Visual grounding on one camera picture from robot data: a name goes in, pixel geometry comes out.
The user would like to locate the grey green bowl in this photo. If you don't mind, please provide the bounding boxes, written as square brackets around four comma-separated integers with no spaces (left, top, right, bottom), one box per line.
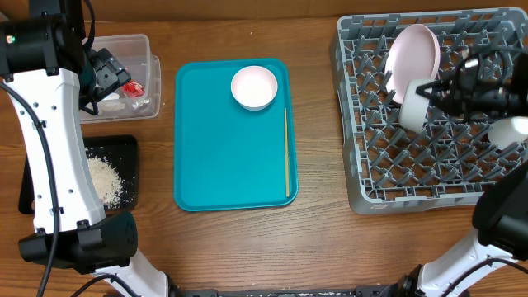
[398,79,433,133]

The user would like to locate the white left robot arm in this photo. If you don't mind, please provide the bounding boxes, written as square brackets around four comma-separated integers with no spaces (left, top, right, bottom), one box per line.
[1,0,178,297]

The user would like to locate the red snack wrapper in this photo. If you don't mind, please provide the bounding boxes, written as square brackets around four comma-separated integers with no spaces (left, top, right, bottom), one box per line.
[121,80,145,98]

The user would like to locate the teal plastic tray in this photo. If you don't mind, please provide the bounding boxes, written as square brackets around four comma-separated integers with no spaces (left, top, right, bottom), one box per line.
[174,58,299,212]

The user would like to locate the white rice pile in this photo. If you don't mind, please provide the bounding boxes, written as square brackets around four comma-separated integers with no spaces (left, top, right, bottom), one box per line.
[87,157,123,207]

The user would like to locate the wooden chopstick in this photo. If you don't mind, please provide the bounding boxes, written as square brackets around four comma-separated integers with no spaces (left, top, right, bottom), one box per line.
[284,108,290,198]

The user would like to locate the white paper cup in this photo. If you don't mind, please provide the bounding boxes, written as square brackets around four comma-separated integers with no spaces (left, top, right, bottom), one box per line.
[488,116,528,150]

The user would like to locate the clear plastic bin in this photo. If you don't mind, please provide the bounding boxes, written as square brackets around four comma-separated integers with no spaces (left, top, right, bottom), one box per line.
[79,34,162,124]

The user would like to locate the white round bowl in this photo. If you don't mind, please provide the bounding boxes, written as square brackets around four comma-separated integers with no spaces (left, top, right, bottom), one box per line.
[231,66,278,111]

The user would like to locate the white round plate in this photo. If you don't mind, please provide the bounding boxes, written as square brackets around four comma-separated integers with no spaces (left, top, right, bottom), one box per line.
[384,24,441,104]

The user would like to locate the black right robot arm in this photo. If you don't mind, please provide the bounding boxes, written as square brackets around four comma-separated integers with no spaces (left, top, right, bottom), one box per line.
[381,46,527,296]

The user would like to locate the grey dish rack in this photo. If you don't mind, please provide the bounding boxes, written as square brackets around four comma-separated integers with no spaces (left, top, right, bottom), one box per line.
[330,7,527,215]

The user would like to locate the white napkin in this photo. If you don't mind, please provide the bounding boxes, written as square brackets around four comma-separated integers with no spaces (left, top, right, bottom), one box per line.
[98,93,125,113]

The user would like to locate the black plastic tray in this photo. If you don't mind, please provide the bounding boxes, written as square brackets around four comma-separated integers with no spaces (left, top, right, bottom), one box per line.
[17,134,139,215]

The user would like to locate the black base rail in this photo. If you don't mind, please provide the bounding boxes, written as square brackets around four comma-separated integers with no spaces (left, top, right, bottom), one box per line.
[181,285,396,297]

